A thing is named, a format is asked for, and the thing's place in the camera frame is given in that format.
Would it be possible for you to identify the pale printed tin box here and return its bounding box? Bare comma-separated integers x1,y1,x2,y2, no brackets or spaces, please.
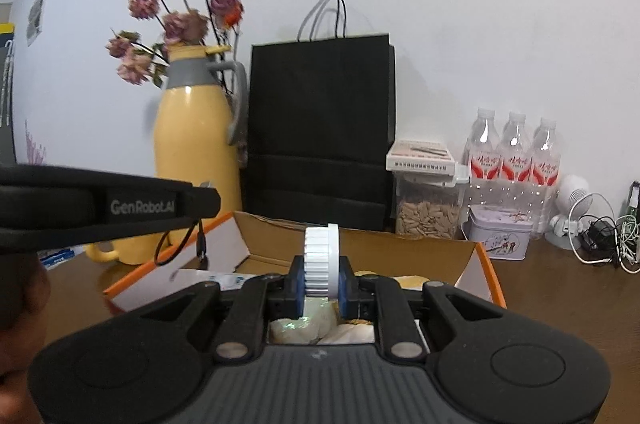
465,204,532,261

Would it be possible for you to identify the white crumpled plastic bag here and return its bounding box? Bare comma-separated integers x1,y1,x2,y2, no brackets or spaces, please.
270,299,341,345

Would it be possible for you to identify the clear container of seeds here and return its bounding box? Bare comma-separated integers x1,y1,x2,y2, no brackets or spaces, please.
392,169,471,239

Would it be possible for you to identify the yellow mug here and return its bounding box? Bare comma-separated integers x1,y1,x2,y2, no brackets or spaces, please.
85,241,123,264

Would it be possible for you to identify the blue and white packet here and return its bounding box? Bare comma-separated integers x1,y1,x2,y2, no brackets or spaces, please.
40,246,83,270

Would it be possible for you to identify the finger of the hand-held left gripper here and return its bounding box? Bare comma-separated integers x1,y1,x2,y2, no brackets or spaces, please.
190,184,222,220

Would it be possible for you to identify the black power adapter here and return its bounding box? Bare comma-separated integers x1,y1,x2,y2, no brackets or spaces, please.
582,218,618,250

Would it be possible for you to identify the clear plastic packet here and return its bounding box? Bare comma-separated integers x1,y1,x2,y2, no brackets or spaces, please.
172,268,263,294

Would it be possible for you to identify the black paper bag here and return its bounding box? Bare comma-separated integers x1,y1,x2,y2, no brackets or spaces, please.
240,0,397,232

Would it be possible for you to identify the white ribbed round lid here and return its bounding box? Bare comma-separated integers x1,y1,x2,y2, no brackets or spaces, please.
302,224,343,300

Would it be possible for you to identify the framed wall picture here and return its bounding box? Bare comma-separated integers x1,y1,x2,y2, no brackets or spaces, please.
26,0,48,47

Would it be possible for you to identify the yellow thermos jug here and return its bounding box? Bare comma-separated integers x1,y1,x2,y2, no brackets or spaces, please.
152,45,248,265

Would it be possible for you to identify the flat white box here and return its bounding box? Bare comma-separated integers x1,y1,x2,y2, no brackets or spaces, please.
386,139,458,173

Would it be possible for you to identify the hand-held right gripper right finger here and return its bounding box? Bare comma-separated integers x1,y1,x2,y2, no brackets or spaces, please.
336,255,506,363

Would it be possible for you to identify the clear water bottle red label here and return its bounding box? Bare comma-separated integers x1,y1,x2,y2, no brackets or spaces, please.
497,111,533,207
462,107,503,207
527,117,563,240

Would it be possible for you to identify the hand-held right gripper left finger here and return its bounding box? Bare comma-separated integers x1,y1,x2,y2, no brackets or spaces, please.
135,256,307,363

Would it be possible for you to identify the pink wall decal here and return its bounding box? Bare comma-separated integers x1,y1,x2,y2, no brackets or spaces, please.
25,119,48,166

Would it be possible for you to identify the dark panel with yellow top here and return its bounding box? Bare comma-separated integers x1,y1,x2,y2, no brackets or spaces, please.
0,23,17,165

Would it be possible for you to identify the person's left hand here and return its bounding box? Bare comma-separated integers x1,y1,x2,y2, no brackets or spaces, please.
0,250,52,387

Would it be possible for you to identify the white charging cable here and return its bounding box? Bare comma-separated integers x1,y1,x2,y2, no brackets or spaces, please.
567,191,640,276

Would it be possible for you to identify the orange-edged cardboard box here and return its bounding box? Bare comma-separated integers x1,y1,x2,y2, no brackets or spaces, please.
102,210,507,340

